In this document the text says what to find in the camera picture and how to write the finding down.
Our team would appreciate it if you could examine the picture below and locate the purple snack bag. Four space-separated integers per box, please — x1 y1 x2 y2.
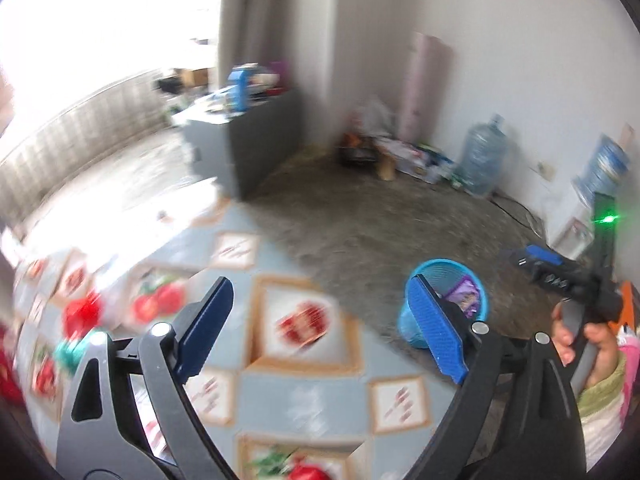
445 276 480 318

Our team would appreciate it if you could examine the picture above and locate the red ribbon bow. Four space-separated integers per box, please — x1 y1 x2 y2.
62 292 103 340

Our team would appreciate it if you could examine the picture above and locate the blue plastic trash basket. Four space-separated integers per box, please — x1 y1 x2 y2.
397 258 490 351

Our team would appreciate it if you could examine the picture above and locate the person's right hand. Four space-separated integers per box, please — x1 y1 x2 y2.
551 299 618 396

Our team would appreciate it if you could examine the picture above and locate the orange board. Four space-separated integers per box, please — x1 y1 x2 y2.
608 281 639 334

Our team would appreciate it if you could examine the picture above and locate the white water dispenser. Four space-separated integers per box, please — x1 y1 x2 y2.
544 184 593 260

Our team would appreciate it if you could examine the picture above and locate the fruit pattern tablecloth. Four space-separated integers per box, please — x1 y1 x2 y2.
14 179 454 479

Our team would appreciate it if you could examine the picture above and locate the blue water jug on dispenser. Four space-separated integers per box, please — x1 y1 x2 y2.
573 134 629 206

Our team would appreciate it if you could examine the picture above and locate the clear water jug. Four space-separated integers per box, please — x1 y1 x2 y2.
454 114 509 197

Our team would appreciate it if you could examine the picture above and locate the dark grey cabinet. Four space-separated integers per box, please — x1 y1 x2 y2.
174 89 304 200

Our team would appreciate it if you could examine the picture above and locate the black box on floor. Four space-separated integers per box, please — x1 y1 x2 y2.
337 132 378 168

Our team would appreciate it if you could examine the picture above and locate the white plastic bag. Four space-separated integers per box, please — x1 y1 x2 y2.
352 96 396 139

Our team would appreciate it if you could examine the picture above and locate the pink rolled mat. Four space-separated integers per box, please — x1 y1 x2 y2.
396 32 454 144

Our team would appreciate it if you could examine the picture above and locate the balcony railing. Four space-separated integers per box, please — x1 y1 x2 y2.
1 72 168 228

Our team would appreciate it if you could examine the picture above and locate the blue bottle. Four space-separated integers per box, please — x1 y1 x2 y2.
228 63 262 113

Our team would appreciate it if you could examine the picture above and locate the grey curtain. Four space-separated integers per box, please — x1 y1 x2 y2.
217 0 288 87

